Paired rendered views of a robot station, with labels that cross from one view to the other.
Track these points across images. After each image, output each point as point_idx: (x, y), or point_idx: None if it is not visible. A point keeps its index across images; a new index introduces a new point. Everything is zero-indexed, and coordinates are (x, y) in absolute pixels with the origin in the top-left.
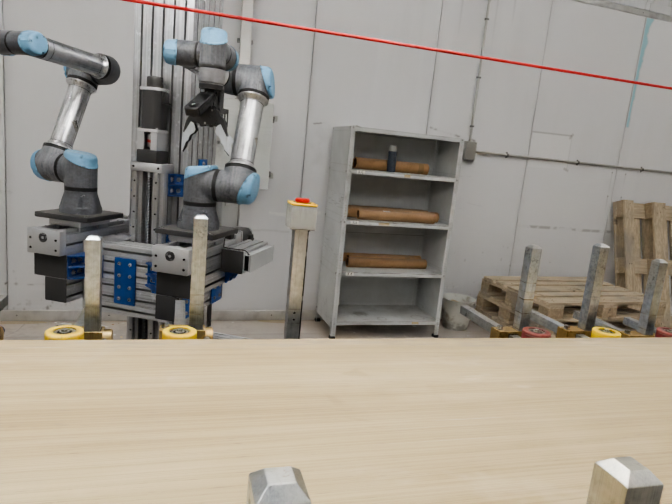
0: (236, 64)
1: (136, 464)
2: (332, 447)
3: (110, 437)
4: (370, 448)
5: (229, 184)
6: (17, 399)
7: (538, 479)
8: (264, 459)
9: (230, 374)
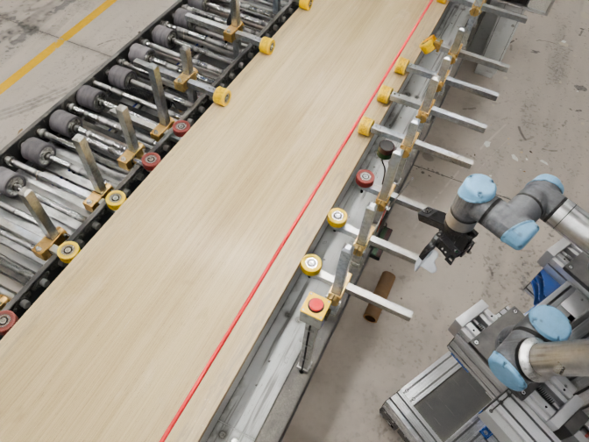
0: (507, 244)
1: (198, 199)
2: (159, 254)
3: (220, 199)
4: (146, 266)
5: (504, 341)
6: (268, 185)
7: (80, 304)
8: (171, 231)
9: (243, 258)
